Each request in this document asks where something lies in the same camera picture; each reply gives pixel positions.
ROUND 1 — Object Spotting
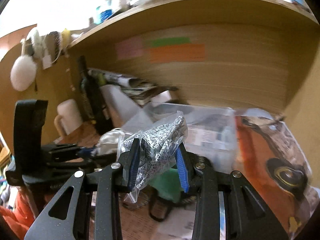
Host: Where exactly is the green knitted cloth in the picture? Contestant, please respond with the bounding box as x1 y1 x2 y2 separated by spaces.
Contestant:
149 168 183 203

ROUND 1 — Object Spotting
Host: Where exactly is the white cloth pouch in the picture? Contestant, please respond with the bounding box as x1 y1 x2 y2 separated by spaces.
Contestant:
94 128 132 157

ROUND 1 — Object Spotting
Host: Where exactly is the beige ceramic mug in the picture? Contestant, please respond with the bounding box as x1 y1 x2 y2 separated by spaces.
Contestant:
54 99 83 138

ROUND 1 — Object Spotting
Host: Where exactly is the orange magazine in plastic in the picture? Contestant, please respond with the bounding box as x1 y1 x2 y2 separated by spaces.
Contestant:
235 108 319 239

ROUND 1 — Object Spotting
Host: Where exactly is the clear plastic storage box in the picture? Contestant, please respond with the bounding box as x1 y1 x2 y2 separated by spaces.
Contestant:
122 103 238 173

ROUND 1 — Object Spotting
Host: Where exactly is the dark wine bottle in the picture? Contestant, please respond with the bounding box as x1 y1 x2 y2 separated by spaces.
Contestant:
77 56 114 135

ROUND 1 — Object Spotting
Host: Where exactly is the white fluffy pom-pom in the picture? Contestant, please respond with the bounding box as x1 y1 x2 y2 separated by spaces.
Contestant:
10 55 37 92

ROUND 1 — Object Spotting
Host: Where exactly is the stack of newspapers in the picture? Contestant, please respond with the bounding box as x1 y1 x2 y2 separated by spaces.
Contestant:
89 68 180 106

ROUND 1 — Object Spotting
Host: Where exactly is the pink sticky note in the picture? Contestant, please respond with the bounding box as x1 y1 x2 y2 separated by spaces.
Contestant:
115 36 144 60

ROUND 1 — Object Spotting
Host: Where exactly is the orange sticky note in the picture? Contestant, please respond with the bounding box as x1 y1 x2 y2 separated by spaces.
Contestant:
149 43 205 63

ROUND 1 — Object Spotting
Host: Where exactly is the blue liquid glass bottle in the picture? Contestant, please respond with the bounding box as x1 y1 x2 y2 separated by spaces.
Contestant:
99 0 113 23

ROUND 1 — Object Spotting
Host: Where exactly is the green sticky note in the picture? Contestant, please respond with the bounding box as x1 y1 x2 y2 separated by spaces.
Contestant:
148 37 191 48

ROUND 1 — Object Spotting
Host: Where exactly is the wooden shelf board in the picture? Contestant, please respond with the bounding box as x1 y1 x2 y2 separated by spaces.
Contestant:
69 0 319 49

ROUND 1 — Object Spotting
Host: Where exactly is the black white chain strap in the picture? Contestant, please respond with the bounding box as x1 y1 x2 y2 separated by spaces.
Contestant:
46 31 63 63

